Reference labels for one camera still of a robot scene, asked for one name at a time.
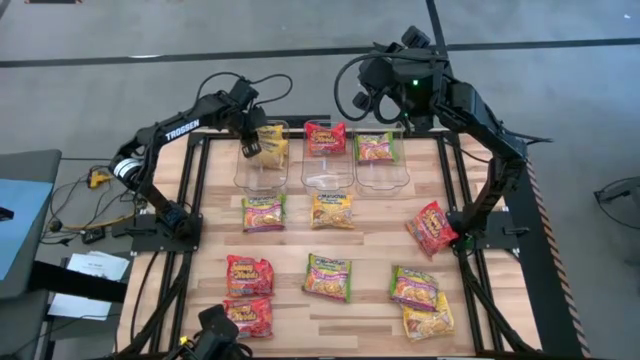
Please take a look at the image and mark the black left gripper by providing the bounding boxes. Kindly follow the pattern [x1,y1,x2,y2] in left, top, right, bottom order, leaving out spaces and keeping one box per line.
[229,78,270,159]

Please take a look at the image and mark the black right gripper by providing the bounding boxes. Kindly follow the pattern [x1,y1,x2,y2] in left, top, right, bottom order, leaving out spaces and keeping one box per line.
[352,25,432,110]

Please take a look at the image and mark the yellow Creamy Chicken ramen pack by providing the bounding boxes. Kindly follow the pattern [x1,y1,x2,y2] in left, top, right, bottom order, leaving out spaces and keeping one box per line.
[310,193,355,231]
[402,292,456,342]
[257,123,285,144]
[257,138,290,170]

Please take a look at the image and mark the green Lime Chili Shrimp pack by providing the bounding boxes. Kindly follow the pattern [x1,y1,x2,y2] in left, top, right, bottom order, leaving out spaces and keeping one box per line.
[241,194,288,234]
[302,253,353,304]
[354,131,399,164]
[389,265,441,312]

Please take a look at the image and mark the red Saucy Noods pack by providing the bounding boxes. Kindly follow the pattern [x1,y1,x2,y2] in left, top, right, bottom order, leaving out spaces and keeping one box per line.
[304,121,348,157]
[225,254,275,299]
[405,200,460,259]
[223,298,274,340]

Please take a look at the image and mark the clear plastic bin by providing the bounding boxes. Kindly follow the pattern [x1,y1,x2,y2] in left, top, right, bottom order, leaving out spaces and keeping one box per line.
[233,119,291,195]
[353,124,411,197]
[299,118,356,195]

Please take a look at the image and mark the yellow plug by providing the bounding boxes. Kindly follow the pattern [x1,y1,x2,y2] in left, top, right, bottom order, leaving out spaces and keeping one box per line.
[88,169,113,190]

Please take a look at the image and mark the small black box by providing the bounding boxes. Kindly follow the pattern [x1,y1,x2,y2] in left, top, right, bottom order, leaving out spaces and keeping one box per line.
[81,226,107,245]

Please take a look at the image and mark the white paper sheet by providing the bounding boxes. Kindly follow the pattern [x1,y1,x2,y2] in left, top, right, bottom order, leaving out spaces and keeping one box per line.
[66,251,131,282]
[46,292,114,322]

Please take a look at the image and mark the grey side table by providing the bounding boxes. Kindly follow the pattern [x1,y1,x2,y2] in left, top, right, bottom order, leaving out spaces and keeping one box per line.
[0,148,64,301]

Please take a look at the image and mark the blue sheet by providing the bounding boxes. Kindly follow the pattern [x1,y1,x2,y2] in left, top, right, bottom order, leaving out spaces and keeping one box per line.
[0,178,55,282]

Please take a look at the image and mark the black panel with white stripes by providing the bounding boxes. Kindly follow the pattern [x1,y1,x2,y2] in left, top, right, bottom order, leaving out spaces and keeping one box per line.
[504,149,594,359]

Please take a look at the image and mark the black aluminium table frame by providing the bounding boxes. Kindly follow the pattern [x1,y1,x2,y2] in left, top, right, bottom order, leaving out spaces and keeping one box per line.
[117,114,541,360]

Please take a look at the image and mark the black looped camera cable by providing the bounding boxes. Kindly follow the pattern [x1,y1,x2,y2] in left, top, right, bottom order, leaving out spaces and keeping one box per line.
[194,71,295,109]
[333,52,407,125]

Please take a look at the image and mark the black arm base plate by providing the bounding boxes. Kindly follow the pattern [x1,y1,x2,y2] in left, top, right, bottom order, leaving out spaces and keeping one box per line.
[446,209,521,251]
[130,212,204,254]

